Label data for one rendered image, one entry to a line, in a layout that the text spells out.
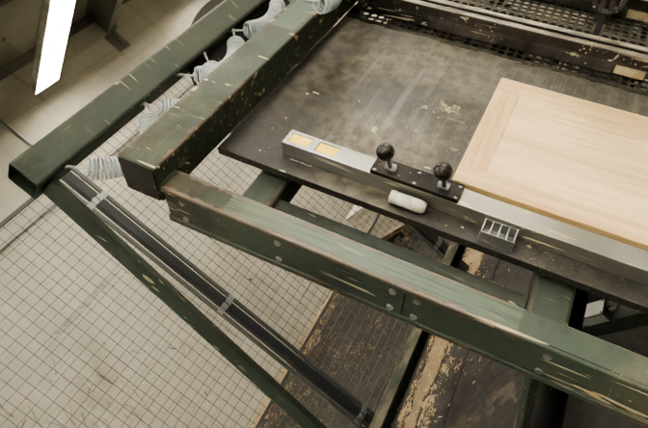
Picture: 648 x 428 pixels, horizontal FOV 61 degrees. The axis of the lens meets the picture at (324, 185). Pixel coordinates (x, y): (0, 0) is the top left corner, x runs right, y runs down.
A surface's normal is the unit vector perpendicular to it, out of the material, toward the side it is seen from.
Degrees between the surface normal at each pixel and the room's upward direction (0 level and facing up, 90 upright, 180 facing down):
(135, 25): 90
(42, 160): 90
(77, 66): 90
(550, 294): 57
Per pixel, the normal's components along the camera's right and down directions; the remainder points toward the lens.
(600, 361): 0.00, -0.70
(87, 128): 0.48, -0.41
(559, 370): -0.45, 0.64
